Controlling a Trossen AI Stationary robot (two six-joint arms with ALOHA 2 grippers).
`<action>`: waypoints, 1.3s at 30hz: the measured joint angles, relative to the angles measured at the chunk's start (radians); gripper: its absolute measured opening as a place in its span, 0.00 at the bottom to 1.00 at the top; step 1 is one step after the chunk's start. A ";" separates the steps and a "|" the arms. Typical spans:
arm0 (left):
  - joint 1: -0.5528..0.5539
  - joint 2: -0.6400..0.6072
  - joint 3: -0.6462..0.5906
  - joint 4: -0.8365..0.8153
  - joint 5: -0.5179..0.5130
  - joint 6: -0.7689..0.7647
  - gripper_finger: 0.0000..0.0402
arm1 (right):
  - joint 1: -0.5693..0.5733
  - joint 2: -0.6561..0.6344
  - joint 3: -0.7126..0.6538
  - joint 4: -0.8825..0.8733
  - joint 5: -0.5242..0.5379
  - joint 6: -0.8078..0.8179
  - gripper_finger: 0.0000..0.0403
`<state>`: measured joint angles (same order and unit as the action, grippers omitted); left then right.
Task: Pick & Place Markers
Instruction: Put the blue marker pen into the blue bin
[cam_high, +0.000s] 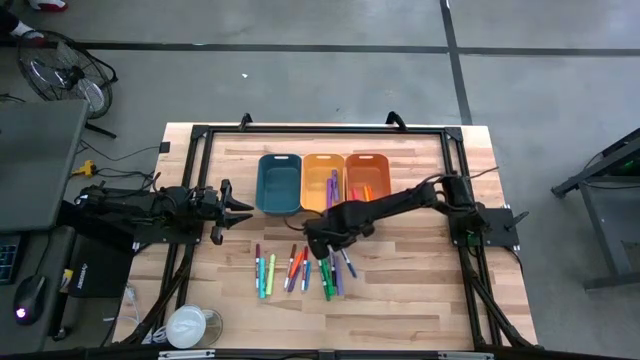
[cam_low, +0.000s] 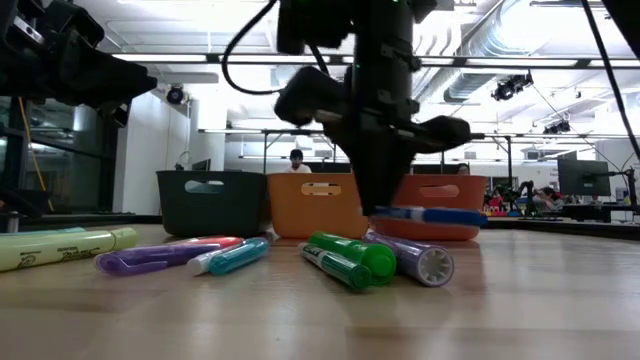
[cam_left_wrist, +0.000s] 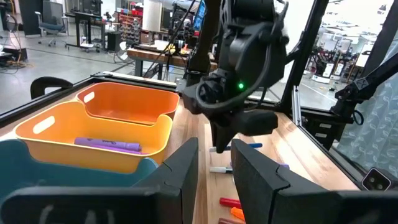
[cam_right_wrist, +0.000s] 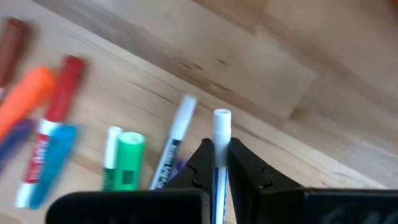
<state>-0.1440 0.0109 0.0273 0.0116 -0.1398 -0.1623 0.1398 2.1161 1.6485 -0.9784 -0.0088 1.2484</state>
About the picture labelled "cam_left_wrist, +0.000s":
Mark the black desk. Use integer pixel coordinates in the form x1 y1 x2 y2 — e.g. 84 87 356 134
64 11 108 53

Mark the black cap marker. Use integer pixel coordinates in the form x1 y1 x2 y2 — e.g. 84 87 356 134
209 166 234 174

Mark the silver aluminium extrusion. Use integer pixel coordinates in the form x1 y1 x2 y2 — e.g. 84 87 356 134
291 85 303 126

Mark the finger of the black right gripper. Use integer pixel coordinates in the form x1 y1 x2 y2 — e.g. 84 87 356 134
211 121 242 154

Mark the blue cap marker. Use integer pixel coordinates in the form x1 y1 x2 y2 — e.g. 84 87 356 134
209 142 264 153

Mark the small black cabinet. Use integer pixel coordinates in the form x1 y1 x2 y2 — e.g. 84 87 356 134
106 30 122 52

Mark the black floor box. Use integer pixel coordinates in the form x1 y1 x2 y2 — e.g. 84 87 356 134
2 46 28 62

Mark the blue office chair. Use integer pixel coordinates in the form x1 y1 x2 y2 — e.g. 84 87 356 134
34 11 70 47

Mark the floor cable bundle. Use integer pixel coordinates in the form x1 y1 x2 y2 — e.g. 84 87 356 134
0 58 34 75

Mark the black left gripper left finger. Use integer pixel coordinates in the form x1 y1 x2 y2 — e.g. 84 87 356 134
132 137 200 224

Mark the white panel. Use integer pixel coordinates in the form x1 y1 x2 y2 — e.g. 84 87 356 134
142 0 163 32

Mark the black chair back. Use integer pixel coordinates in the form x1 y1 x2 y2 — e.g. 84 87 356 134
30 76 74 100

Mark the black frame post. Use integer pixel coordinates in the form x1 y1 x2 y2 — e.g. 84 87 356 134
279 0 330 113
360 0 398 78

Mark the orange plastic bin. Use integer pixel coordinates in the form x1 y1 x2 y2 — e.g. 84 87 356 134
76 82 180 126

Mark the black diagonal frame brace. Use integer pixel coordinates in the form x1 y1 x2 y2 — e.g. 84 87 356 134
330 58 398 118

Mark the blue lit monitor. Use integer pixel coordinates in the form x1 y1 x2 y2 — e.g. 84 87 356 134
192 0 206 31

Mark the yellow plastic bin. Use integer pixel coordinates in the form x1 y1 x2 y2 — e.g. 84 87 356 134
14 100 174 174

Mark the black drawer unit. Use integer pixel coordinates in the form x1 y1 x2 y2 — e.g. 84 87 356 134
301 113 346 151

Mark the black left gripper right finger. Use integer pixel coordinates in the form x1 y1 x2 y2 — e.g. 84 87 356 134
231 139 340 224

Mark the red parts shelf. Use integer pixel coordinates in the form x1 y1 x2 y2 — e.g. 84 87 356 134
116 4 144 44

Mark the tall black cabinet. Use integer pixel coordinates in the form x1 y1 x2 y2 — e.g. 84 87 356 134
17 0 44 35

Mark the brown cap white marker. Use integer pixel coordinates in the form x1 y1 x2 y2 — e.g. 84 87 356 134
218 217 247 224

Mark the wooden workbench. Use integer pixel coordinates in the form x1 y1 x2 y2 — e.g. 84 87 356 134
126 46 218 78

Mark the dark teal plastic bin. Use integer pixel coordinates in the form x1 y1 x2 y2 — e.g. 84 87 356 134
0 139 159 203

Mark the small black table camera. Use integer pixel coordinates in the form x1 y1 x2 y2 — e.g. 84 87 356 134
361 167 392 192

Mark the blue-grey patterned curtain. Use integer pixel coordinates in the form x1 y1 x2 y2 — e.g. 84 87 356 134
337 30 398 180

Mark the red cap white marker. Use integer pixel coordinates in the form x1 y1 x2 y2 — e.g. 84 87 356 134
219 197 242 210

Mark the orange highlighter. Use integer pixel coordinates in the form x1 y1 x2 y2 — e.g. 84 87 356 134
230 206 246 222

